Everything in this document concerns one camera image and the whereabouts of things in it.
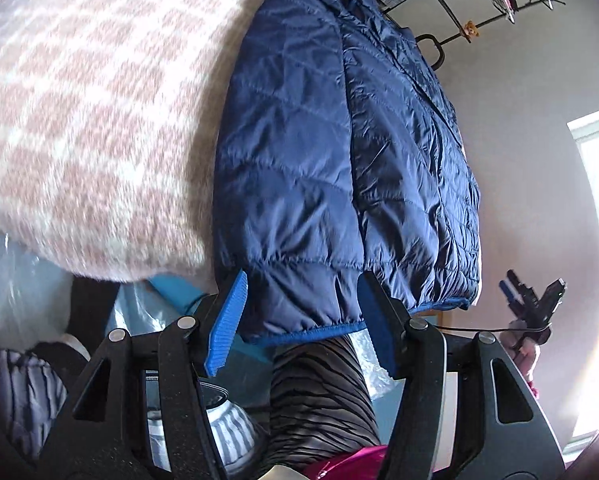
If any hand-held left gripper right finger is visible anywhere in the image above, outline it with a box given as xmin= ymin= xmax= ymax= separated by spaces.
xmin=356 ymin=272 xmax=566 ymax=480

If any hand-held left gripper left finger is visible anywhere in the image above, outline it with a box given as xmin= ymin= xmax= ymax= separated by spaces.
xmin=34 ymin=269 xmax=250 ymax=480

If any black wire wall rack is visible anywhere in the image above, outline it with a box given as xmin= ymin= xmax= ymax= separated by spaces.
xmin=357 ymin=0 xmax=581 ymax=72

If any navy blue puffer jacket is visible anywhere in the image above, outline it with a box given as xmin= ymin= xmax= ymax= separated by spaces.
xmin=212 ymin=0 xmax=482 ymax=347

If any magenta garment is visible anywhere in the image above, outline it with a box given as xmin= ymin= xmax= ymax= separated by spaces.
xmin=299 ymin=442 xmax=393 ymax=480

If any grey white striped cloth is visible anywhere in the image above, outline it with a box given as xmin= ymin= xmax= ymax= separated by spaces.
xmin=147 ymin=402 xmax=258 ymax=467

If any clear plastic bag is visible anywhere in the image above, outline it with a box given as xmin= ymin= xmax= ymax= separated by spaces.
xmin=0 ymin=225 xmax=130 ymax=346

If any window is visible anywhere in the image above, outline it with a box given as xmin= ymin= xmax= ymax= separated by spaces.
xmin=565 ymin=107 xmax=599 ymax=458

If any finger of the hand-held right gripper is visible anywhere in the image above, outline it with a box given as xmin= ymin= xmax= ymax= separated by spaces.
xmin=499 ymin=269 xmax=535 ymax=311
xmin=542 ymin=278 xmax=568 ymax=311

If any person's striped trouser leg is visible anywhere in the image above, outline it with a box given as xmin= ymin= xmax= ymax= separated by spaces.
xmin=268 ymin=335 xmax=381 ymax=463

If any person's right hand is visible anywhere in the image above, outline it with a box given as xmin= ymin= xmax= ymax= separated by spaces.
xmin=503 ymin=321 xmax=545 ymax=391

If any pink white checked blanket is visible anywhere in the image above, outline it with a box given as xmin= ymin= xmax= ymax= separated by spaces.
xmin=0 ymin=0 xmax=276 ymax=282

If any purple striped cloth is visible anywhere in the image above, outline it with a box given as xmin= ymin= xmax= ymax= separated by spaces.
xmin=0 ymin=346 xmax=69 ymax=463

